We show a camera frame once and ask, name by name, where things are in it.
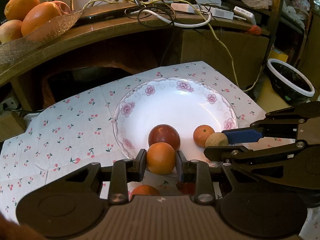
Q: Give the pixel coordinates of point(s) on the small red object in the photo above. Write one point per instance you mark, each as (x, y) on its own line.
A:
(254, 30)

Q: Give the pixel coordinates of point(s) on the wooden post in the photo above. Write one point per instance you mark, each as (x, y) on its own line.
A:
(275, 17)

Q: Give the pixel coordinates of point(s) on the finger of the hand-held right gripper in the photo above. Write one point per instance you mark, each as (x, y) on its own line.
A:
(240, 135)
(225, 152)

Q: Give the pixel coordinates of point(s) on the white labelled device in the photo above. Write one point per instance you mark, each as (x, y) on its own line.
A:
(246, 15)

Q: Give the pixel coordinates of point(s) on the pale peach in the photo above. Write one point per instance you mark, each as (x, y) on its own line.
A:
(10, 31)

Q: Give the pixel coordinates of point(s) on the small tangerine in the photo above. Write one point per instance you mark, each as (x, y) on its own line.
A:
(201, 136)

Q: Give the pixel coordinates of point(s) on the brown kiwi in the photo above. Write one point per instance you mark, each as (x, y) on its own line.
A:
(216, 140)

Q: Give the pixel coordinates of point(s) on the red fruit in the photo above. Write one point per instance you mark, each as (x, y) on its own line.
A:
(186, 188)

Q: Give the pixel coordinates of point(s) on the dark red apple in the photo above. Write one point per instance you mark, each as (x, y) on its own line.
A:
(164, 135)

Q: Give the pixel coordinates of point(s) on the glass fruit bowl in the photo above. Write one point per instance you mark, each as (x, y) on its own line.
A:
(50, 33)

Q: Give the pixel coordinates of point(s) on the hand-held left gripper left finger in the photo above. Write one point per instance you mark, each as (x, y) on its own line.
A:
(141, 163)

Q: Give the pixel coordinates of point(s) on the large orange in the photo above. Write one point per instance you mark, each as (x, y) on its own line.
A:
(20, 5)
(40, 17)

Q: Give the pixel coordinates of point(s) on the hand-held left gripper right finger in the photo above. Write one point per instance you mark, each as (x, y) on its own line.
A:
(180, 166)

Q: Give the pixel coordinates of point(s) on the black bowl with white rim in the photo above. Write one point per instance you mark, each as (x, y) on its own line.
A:
(287, 82)

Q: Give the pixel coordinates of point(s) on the cardboard box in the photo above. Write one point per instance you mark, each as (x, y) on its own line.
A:
(212, 52)

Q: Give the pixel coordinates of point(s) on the white power adapter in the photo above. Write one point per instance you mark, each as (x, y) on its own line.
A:
(225, 13)

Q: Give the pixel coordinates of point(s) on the white floral plate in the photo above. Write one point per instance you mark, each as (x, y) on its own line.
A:
(175, 105)

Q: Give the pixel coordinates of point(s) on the round orange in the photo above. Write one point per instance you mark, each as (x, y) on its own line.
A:
(145, 191)
(161, 158)

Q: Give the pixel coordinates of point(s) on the cherry print tablecloth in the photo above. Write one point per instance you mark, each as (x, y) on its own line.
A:
(62, 130)

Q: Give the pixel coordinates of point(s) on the wooden desk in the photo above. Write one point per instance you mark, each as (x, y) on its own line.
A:
(112, 33)

